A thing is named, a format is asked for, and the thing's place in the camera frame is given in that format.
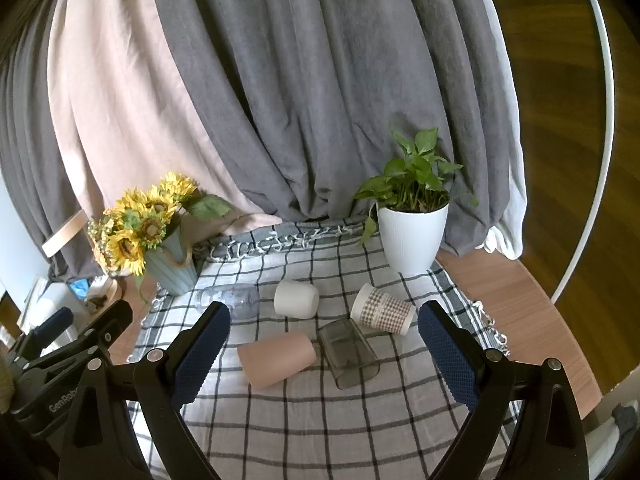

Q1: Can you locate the green leafy plant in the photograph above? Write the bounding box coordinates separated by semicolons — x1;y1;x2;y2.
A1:
354;127;480;248

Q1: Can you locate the pale blue ribbed vase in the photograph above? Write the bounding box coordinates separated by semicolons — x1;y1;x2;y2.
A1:
144;227;200;297

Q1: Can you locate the white cup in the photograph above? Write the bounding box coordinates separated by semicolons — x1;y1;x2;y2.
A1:
274;280;321;319

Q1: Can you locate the light wooden strip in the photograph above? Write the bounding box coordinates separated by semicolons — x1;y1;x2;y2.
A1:
42;210;88;258

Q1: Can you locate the white curtain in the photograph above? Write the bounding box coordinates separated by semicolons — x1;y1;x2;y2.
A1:
467;0;526;261

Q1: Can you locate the white hoop tube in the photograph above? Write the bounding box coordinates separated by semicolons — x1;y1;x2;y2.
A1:
550;0;615;306

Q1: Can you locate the grey curtain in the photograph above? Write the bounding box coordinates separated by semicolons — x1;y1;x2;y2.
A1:
0;0;526;281

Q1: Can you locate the brown checked paper cup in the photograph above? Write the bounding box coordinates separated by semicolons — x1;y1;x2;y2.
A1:
350;283;416;336

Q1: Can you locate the checked tablecloth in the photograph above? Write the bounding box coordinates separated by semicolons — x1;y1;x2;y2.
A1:
125;220;523;480

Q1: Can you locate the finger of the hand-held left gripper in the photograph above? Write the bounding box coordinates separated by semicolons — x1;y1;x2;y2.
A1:
30;300;134;373
19;306;75;350

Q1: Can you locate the white ribbed plant pot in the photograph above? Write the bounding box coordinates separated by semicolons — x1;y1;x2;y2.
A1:
376;201;449;277

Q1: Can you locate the grey square glass cup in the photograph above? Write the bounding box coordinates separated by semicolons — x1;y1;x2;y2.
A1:
317;318;381;390

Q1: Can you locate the sunflower bouquet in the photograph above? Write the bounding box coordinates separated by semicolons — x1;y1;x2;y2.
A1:
87;172;233;303

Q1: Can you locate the white box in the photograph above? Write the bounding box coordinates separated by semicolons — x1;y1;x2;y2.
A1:
17;280;81;341

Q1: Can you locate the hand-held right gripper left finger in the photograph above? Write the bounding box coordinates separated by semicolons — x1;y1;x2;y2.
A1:
57;301;232;480

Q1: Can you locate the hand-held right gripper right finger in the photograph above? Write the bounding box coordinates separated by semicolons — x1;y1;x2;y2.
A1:
417;301;591;480

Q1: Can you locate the pink cup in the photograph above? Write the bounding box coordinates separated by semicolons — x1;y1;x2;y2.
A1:
237;331;318;388

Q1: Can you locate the pink curtain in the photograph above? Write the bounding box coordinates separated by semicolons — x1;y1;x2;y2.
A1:
47;0;283;241

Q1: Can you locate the grey cloth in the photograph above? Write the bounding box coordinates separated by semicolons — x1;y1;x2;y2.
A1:
612;402;640;433

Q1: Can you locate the clear plastic cup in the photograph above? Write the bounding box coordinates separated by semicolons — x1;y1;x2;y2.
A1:
195;283;261;320

